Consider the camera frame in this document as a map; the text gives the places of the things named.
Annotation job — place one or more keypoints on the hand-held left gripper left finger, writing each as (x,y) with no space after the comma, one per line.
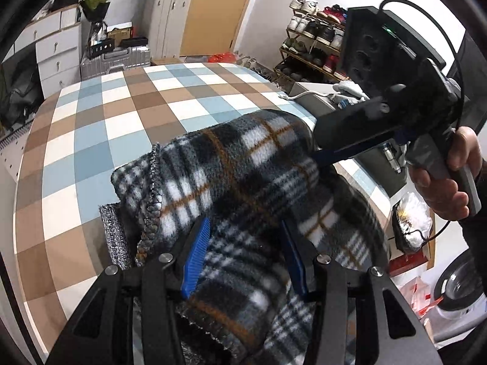
(196,258)

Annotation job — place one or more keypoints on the grey storage bench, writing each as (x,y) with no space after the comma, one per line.
(315,104)

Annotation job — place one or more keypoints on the white tall cabinet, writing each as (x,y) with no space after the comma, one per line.
(167,26)

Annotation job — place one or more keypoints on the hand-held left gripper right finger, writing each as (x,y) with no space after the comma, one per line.
(295,258)

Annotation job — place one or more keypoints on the small cardboard box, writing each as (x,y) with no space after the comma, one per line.
(120,36)

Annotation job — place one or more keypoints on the white desk with drawers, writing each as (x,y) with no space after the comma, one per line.
(57,45)

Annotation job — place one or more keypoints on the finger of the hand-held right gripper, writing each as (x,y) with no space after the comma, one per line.
(342,156)

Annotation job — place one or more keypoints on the person's right forearm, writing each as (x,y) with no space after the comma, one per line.
(477,239)

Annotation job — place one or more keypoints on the black speaker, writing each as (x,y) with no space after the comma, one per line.
(135,42)

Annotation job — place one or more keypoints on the grey plaid knit-trim jacket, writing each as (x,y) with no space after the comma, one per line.
(247,159)

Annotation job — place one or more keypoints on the wooden shoe rack with shoes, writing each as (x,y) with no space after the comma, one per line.
(325,34)

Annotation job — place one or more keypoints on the light wooden door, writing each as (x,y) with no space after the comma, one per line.
(217,11)

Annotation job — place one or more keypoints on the red box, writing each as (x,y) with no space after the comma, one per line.
(409,266)

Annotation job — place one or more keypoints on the crinkled clear plastic bag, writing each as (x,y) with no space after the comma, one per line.
(413,216)

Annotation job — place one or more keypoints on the black backpack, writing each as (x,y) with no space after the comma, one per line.
(23,95)

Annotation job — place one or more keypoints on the person's right hand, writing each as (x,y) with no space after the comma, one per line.
(437,201)

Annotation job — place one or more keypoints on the red and white plastic bag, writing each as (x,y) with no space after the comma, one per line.
(418,296)

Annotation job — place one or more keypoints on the washing machine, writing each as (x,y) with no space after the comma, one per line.
(456,289)

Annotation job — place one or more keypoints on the dark wrapped flower bouquet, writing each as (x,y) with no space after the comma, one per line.
(95,5)

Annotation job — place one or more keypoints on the silver suitcase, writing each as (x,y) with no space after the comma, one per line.
(125,61)

